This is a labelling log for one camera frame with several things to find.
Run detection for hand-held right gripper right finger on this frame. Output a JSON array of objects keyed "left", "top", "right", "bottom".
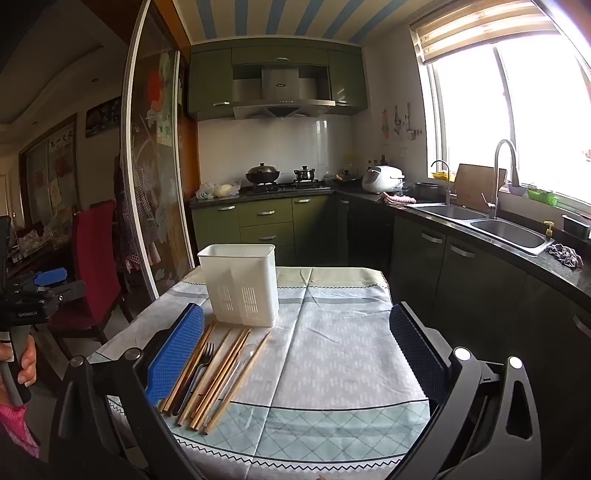
[{"left": 385, "top": 302, "right": 543, "bottom": 480}]

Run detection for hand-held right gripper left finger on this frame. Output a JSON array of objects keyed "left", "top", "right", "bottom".
[{"left": 50, "top": 302, "right": 206, "bottom": 480}]

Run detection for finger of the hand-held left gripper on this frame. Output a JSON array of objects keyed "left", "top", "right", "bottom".
[
  {"left": 44, "top": 281, "right": 88, "bottom": 305},
  {"left": 32, "top": 269, "right": 70, "bottom": 288}
]

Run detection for black plastic fork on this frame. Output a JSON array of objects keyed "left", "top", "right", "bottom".
[{"left": 173, "top": 342, "right": 215, "bottom": 414}]

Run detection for row of wooden chopsticks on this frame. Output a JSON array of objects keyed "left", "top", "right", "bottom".
[{"left": 159, "top": 322, "right": 271, "bottom": 435}]

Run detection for white plastic utensil basket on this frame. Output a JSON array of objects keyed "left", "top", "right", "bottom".
[{"left": 198, "top": 244, "right": 279, "bottom": 328}]

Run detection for person's left forearm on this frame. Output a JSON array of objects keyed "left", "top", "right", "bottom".
[{"left": 0, "top": 392, "right": 42, "bottom": 460}]

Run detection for hanging kitchen utensils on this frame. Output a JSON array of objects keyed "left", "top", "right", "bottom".
[{"left": 392, "top": 104, "right": 421, "bottom": 141}]

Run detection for person's left hand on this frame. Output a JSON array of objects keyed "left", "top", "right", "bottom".
[{"left": 17, "top": 332, "right": 38, "bottom": 388}]

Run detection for red covered wooden chair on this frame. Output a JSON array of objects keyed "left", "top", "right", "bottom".
[{"left": 48, "top": 200, "right": 134, "bottom": 361}]

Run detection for dark lower kitchen cabinets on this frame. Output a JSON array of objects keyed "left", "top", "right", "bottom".
[{"left": 337, "top": 194, "right": 591, "bottom": 480}]

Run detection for checkered hanging apron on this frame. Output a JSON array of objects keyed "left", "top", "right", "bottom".
[{"left": 113, "top": 157, "right": 153, "bottom": 273}]

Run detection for glass display cabinet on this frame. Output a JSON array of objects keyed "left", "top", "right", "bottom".
[{"left": 18, "top": 122, "right": 81, "bottom": 227}]

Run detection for steel double sink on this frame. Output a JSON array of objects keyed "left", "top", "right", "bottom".
[{"left": 406, "top": 203, "right": 555, "bottom": 256}]

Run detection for floral sliding glass door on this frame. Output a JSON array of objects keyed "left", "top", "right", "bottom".
[{"left": 117, "top": 0, "right": 195, "bottom": 301}]

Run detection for green lower kitchen cabinets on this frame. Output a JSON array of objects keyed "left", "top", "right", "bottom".
[{"left": 191, "top": 194, "right": 338, "bottom": 266}]

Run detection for green kitchen cabinets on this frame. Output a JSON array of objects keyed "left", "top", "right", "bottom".
[
  {"left": 191, "top": 194, "right": 338, "bottom": 266},
  {"left": 188, "top": 44, "right": 370, "bottom": 116}
]

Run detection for plastic bag with food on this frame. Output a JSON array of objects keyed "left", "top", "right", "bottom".
[{"left": 198, "top": 182, "right": 241, "bottom": 200}]

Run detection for small steel faucet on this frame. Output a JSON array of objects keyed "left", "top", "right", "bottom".
[{"left": 431, "top": 160, "right": 452, "bottom": 206}]

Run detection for grey dish rag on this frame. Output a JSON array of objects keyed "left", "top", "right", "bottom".
[{"left": 545, "top": 244, "right": 583, "bottom": 268}]

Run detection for wooden cutting board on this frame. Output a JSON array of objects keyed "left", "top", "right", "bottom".
[{"left": 455, "top": 164, "right": 507, "bottom": 210}]

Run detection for white rice cooker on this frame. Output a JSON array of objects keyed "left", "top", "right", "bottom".
[{"left": 361, "top": 166, "right": 406, "bottom": 193}]

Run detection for tall steel faucet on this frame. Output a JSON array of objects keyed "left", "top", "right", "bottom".
[{"left": 487, "top": 139, "right": 520, "bottom": 219}]

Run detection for black wok with lid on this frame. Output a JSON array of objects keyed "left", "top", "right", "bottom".
[{"left": 246, "top": 162, "right": 281, "bottom": 185}]

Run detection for black gas stove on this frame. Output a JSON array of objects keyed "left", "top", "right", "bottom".
[{"left": 245, "top": 181, "right": 331, "bottom": 192}]

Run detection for green plastic basket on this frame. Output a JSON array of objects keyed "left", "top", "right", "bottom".
[{"left": 527, "top": 187, "right": 558, "bottom": 206}]

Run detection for black plastic container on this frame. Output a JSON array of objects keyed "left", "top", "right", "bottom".
[{"left": 562, "top": 215, "right": 591, "bottom": 238}]

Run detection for green upper kitchen cabinets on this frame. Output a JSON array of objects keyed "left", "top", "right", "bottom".
[{"left": 188, "top": 44, "right": 370, "bottom": 116}]

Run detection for kitchen window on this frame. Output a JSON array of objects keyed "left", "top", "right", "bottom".
[{"left": 427, "top": 32, "right": 591, "bottom": 204}]

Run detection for steel range hood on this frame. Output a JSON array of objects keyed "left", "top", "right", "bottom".
[{"left": 232, "top": 65, "right": 335, "bottom": 120}]

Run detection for striped roller blind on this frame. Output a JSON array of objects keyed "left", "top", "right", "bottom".
[{"left": 409, "top": 0, "right": 561, "bottom": 65}]

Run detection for dark wall poster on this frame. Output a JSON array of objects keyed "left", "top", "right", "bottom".
[{"left": 85, "top": 99, "right": 123, "bottom": 137}]

